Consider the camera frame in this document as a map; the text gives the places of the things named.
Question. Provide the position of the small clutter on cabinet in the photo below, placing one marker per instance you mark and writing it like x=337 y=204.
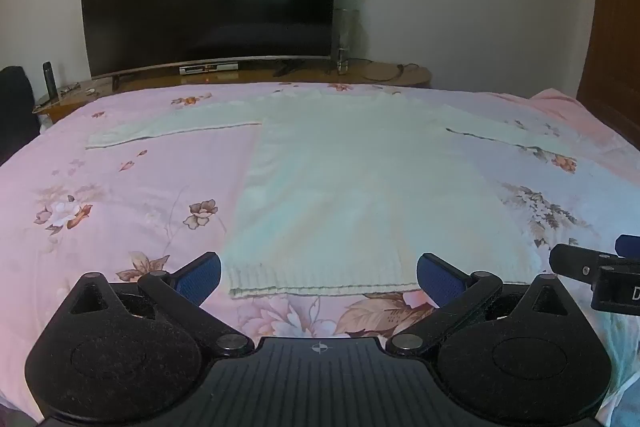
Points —
x=77 y=88

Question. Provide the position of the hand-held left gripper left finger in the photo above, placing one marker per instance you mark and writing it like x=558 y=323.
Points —
x=201 y=278

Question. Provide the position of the white knitted sweater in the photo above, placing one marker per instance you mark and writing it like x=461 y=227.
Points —
x=350 y=187

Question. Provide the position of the wooden television cabinet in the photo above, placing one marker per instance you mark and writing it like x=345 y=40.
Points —
x=150 y=82

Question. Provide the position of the black chair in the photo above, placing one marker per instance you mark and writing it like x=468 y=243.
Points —
x=16 y=112

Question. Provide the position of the brown wooden door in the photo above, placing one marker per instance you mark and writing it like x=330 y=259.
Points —
x=615 y=32

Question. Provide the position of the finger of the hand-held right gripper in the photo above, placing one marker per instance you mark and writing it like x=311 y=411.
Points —
x=630 y=245
x=572 y=259

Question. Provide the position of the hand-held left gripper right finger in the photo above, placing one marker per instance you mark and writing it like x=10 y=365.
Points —
x=436 y=279

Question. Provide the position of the silver set-top box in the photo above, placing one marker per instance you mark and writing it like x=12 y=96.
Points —
x=208 y=69

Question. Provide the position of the tall clear glass vase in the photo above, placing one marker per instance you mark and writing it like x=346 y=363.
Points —
x=345 y=39

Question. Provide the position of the pink floral bedsheet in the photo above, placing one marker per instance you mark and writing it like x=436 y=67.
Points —
x=125 y=187

